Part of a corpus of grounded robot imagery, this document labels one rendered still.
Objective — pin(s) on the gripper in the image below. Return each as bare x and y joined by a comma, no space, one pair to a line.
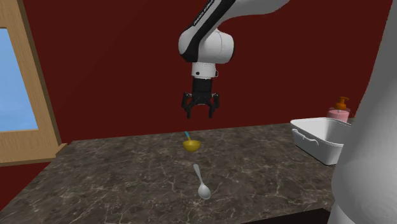
202,90

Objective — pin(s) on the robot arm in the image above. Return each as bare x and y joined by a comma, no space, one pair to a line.
369,130

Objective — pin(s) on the silver spoon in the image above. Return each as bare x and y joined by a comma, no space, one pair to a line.
203,188

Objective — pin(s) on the pink soap dispenser orange pump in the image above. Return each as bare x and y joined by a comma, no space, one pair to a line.
338,112

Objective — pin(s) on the wooden framed window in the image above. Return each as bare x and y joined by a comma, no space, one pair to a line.
18,93

